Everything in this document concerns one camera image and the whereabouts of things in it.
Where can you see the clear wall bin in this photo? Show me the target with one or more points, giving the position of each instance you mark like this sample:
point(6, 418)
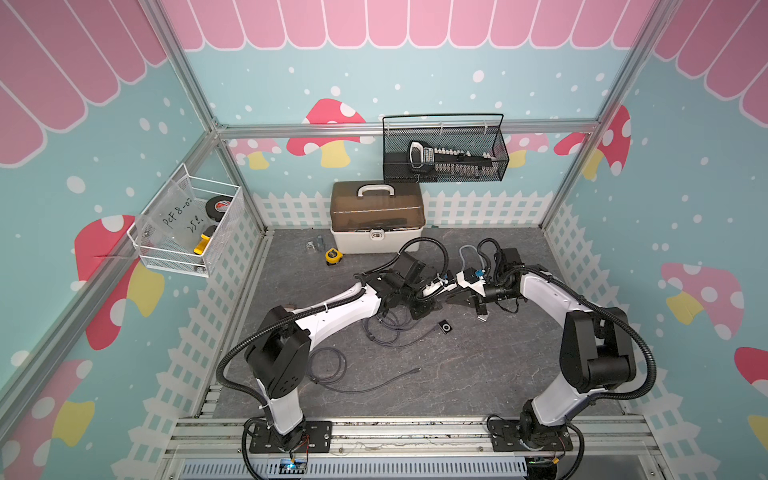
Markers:
point(168, 229)

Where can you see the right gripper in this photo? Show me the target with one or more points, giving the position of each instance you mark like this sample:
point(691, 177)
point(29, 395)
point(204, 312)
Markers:
point(477, 297)

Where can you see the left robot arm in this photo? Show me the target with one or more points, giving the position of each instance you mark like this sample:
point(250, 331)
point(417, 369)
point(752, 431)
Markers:
point(270, 364)

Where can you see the black mp3 player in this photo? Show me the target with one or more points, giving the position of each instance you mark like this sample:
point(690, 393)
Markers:
point(445, 326)

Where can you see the black wire mesh basket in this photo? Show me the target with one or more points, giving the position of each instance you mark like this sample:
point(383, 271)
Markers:
point(475, 132)

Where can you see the yellow tool in bin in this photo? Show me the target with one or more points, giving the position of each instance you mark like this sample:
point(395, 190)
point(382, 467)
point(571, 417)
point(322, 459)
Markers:
point(204, 241)

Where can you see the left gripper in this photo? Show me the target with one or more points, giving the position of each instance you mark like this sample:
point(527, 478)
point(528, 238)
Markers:
point(426, 306)

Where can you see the black tape roll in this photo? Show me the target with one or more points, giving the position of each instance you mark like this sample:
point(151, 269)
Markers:
point(217, 206)

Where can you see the white box brown lid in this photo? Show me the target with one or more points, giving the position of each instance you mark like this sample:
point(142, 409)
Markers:
point(375, 218)

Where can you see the socket set in basket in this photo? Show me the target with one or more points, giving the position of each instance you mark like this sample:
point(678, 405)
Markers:
point(427, 161)

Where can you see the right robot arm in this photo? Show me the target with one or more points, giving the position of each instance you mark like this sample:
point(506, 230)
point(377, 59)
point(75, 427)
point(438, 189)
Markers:
point(601, 357)

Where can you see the yellow tape measure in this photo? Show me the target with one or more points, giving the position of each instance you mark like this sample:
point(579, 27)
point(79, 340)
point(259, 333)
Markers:
point(333, 256)

